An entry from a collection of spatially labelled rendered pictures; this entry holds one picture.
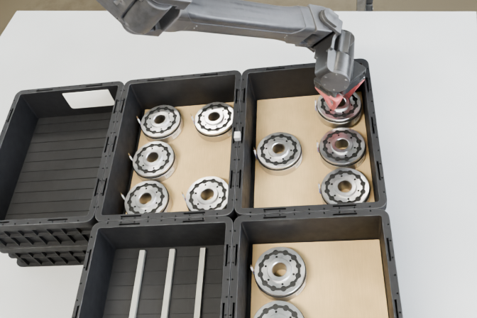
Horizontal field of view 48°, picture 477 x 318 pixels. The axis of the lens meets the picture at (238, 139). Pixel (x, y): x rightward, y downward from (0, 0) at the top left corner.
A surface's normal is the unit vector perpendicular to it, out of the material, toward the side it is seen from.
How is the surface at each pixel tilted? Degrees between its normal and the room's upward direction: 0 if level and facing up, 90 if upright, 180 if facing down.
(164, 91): 90
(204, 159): 0
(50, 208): 0
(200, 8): 53
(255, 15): 49
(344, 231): 90
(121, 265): 0
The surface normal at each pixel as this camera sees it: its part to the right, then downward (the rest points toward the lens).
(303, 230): -0.04, 0.80
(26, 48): -0.18, -0.59
